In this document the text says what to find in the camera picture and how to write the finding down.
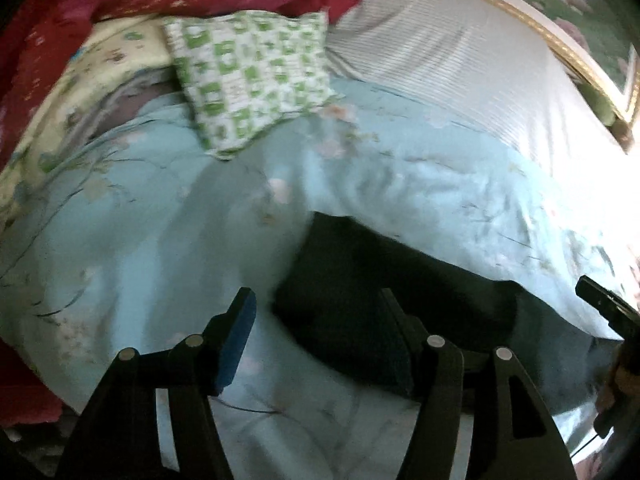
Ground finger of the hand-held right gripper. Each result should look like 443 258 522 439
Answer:
575 275 640 342

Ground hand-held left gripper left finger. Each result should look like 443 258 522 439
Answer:
54 287 258 480

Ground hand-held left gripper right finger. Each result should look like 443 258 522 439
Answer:
379 288 581 480

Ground black pants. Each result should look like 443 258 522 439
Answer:
270 211 601 408

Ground person's right hand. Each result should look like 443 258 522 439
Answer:
594 340 640 441

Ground light blue floral quilt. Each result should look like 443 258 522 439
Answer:
0 77 640 480

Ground green checked pillow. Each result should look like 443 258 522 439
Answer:
162 11 341 161

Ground gold framed headboard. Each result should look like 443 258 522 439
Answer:
370 0 640 153

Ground white striped pillow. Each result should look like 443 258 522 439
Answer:
325 0 621 161

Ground yellow floral pillow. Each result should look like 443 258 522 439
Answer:
0 15 173 231

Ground red floral blanket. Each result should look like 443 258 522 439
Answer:
0 0 376 171

